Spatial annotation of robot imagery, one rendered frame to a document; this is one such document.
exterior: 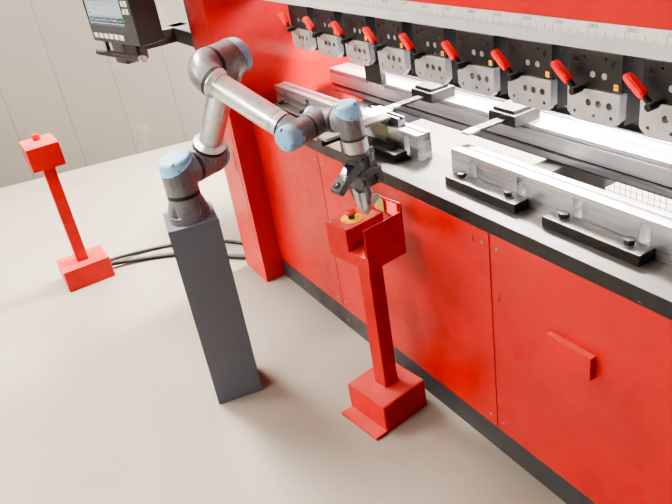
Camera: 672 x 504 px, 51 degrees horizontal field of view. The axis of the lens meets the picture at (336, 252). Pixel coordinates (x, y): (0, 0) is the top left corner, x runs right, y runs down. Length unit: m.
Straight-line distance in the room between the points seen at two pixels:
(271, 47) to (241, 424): 1.63
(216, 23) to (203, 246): 1.06
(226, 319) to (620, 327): 1.45
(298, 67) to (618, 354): 2.06
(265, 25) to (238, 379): 1.52
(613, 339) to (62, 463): 2.01
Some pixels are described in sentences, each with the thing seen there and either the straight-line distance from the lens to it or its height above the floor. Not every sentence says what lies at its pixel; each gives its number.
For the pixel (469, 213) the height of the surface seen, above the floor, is 0.86.
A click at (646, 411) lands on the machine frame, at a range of 1.86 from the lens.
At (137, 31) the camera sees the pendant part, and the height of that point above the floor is 1.30.
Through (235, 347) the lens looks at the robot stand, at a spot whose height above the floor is 0.24.
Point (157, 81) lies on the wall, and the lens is 5.75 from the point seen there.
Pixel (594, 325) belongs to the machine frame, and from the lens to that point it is 1.84.
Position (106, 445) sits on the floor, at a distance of 2.89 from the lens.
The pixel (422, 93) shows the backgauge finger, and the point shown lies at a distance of 2.62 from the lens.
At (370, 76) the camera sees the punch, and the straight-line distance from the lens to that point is 2.52.
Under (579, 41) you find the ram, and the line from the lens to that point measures 1.73.
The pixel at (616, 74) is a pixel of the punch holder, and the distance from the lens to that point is 1.68.
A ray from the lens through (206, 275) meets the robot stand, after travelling 2.55.
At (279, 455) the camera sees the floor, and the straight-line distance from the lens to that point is 2.58.
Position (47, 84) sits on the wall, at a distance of 5.74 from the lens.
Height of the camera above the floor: 1.78
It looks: 29 degrees down
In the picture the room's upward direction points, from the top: 10 degrees counter-clockwise
